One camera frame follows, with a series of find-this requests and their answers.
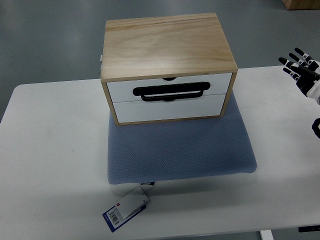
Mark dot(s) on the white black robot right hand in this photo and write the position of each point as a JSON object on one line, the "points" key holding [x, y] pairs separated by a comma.
{"points": [[305, 71]]}

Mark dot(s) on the black drawer handle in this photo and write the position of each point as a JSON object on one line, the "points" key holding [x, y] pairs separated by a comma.
{"points": [[171, 92]]}

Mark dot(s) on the white drawer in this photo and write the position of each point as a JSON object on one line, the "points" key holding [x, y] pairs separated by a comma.
{"points": [[122, 91], [142, 111]]}

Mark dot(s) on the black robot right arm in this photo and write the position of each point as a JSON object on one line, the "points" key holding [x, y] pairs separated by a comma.
{"points": [[316, 127]]}

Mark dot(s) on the wooden drawer cabinet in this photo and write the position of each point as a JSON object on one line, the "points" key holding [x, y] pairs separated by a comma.
{"points": [[165, 47]]}

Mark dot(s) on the cardboard box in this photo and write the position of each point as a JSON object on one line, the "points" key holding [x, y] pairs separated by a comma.
{"points": [[301, 4]]}

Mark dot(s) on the blue grey cushion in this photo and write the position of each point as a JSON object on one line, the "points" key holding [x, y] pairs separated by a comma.
{"points": [[180, 149]]}

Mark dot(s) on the black table control panel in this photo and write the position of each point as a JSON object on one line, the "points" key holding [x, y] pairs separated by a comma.
{"points": [[305, 229]]}

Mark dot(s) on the white table leg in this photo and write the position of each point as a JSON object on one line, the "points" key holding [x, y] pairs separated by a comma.
{"points": [[266, 235]]}

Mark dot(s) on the white blue price tag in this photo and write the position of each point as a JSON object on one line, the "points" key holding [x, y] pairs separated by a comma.
{"points": [[125, 209]]}

